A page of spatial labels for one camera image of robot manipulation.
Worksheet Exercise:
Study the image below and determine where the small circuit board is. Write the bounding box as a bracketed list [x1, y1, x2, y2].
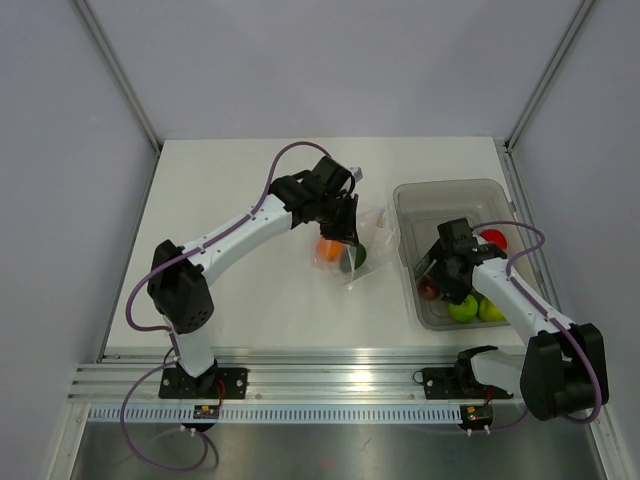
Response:
[460, 404, 494, 429]
[193, 405, 220, 419]

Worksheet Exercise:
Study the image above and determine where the left aluminium frame post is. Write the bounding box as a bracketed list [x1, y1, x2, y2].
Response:
[70, 0, 163, 158]

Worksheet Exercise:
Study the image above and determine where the clear plastic bin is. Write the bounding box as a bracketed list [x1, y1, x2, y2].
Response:
[393, 179, 540, 331]

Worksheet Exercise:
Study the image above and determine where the light green apple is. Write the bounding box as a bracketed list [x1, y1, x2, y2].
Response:
[448, 294, 479, 324]
[478, 298, 505, 322]

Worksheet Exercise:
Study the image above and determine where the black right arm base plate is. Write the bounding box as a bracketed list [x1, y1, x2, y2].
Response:
[412, 367, 514, 401]

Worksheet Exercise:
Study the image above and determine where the dark red passion fruit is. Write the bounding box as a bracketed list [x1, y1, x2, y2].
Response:
[417, 279, 440, 300]

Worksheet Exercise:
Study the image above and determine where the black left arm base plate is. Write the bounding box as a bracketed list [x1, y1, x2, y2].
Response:
[158, 366, 249, 400]

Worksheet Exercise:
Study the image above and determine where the right aluminium frame post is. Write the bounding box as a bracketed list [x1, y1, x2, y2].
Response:
[504, 0, 599, 154]

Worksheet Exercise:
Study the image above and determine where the dark green avocado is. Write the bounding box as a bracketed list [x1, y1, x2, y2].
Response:
[339, 244, 367, 273]

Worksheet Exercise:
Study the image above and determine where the orange fruit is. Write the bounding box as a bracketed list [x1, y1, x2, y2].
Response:
[315, 237, 345, 263]

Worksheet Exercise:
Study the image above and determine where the white slotted cable duct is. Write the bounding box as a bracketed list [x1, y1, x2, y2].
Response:
[88, 404, 462, 425]

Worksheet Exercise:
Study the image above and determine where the red apple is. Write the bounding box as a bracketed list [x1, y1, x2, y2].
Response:
[479, 228, 508, 251]

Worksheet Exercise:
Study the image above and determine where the clear zip top bag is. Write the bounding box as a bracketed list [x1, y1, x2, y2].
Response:
[312, 206, 399, 291]

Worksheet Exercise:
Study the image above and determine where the aluminium frame post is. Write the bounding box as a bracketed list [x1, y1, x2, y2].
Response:
[504, 0, 599, 154]
[70, 0, 163, 158]

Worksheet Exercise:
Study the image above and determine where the left small circuit board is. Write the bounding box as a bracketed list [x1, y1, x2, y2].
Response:
[193, 405, 220, 419]

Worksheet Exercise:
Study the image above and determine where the right small circuit board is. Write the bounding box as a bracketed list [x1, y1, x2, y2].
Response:
[460, 404, 494, 429]

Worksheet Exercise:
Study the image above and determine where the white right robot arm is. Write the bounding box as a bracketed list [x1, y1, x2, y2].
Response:
[413, 218, 609, 424]

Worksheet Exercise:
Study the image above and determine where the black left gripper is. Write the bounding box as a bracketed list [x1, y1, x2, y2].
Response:
[315, 192, 359, 247]

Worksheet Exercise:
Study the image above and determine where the aluminium table edge rail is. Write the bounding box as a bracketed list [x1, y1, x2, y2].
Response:
[67, 347, 611, 405]

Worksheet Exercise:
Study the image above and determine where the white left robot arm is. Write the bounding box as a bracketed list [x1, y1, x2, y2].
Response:
[147, 156, 363, 398]

